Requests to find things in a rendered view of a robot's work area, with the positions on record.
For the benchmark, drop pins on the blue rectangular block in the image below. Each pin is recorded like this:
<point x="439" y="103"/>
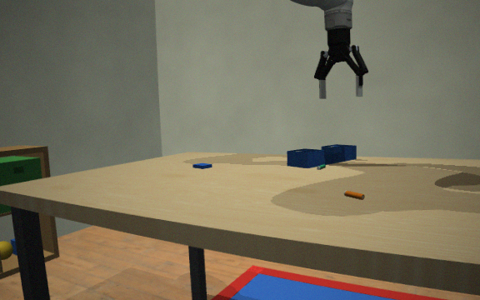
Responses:
<point x="202" y="165"/>

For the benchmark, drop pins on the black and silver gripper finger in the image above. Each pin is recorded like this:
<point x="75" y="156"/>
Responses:
<point x="323" y="68"/>
<point x="360" y="68"/>

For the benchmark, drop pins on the blue three-compartment bin rack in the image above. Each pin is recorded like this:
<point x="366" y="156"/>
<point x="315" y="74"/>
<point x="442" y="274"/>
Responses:
<point x="311" y="158"/>

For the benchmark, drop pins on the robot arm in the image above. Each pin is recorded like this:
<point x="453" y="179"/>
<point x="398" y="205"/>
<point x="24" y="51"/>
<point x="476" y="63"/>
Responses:
<point x="337" y="13"/>

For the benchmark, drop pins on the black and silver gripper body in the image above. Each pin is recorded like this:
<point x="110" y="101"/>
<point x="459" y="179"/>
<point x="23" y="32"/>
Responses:
<point x="338" y="39"/>

